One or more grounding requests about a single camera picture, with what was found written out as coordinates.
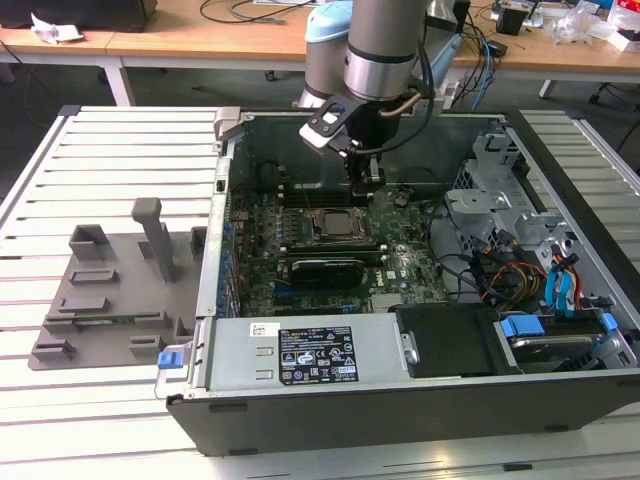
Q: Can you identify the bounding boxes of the metal locking lever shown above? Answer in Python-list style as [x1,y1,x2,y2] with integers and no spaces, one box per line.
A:
[299,180,316,218]

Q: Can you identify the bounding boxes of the metal socket cover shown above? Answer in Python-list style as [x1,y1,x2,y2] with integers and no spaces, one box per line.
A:
[310,205,371,245]

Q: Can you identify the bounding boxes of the silver green CPU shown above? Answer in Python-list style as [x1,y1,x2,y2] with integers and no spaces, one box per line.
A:
[319,209,362,239]

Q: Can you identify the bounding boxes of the RAM slot white latches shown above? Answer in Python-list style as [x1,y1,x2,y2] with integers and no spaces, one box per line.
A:
[282,255,390,267]
[277,180,351,189]
[279,191,374,201]
[279,245,387,255]

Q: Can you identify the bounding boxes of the white power strip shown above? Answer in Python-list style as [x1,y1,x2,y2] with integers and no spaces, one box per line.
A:
[432,79,460,110]

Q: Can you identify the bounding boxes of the silver drive cage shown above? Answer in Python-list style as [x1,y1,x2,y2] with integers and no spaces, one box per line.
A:
[443,119,586,301]

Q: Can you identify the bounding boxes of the green motherboard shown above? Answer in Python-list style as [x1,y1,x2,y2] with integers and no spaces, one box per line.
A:
[227,187,451,319]

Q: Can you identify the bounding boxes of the black desktop box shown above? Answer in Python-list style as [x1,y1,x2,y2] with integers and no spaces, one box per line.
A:
[452,0,472,36]

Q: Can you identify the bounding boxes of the black graphics card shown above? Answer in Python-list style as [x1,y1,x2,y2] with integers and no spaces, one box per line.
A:
[288,256,367,290]

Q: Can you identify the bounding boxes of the wooden desk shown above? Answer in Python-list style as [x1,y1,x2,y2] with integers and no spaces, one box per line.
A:
[107,0,640,107]
[0,27,117,66]

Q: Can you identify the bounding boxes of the clear plastic bags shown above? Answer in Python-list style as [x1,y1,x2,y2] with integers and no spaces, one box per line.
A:
[544,0,619,47]

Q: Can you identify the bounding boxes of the black plastic shroud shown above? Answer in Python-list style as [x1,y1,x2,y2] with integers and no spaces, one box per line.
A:
[392,303,504,380]

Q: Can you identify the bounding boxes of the hard disk in blue carrier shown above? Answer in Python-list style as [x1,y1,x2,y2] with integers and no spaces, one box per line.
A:
[492,310,632,375]

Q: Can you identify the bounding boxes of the white black small box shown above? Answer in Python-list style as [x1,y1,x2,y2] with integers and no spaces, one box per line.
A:
[608,27,640,52]

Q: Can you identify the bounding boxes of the silver power supply unit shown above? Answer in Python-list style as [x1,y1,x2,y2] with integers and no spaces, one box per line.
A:
[204,313,420,396]

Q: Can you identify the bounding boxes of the red white packet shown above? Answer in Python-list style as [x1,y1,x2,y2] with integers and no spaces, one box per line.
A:
[613,0,640,26]

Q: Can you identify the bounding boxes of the black silver PC case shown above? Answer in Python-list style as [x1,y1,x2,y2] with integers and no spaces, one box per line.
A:
[153,107,640,457]

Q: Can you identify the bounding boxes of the grey parts rack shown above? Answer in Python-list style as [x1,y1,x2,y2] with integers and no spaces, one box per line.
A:
[27,197,209,372]

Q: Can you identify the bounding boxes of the black equipment box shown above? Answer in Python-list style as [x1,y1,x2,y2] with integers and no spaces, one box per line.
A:
[0,0,157,34]

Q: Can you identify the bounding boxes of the crumpled white paper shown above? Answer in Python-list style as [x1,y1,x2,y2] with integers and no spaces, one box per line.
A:
[30,12,85,47]

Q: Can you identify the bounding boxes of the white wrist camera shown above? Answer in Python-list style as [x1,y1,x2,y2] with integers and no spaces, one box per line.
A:
[298,97,354,150]

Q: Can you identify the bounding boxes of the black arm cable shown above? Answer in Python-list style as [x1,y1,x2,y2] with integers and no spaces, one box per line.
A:
[357,44,435,154]

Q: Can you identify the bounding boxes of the blue network cable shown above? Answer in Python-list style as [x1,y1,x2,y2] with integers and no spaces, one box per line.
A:
[472,27,497,110]

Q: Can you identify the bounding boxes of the red yellow black wire bundle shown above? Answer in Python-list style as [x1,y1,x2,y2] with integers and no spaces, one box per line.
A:
[477,247,549,307]

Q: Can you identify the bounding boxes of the blue wire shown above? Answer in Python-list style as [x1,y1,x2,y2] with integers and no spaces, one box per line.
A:
[555,253,584,321]
[543,263,566,317]

